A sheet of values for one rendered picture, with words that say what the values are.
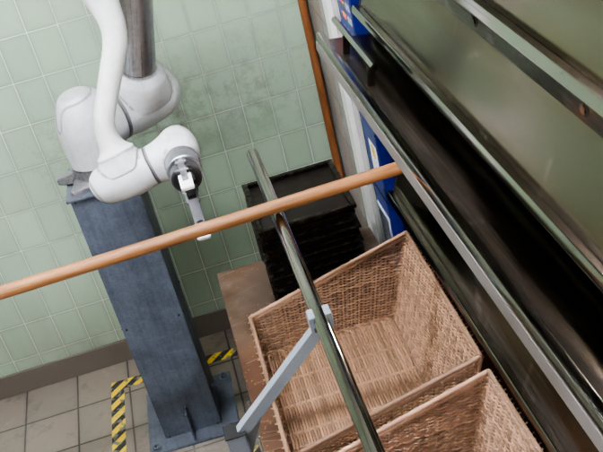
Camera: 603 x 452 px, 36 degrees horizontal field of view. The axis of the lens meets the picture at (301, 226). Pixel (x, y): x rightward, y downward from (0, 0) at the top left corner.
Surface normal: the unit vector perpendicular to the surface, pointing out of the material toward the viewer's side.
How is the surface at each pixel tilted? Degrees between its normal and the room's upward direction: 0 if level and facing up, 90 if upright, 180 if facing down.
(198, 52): 90
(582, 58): 70
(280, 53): 90
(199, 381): 90
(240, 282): 0
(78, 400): 0
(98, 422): 0
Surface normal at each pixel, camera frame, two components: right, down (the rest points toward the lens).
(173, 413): 0.18, 0.50
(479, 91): -0.97, 0.00
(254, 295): -0.21, -0.82
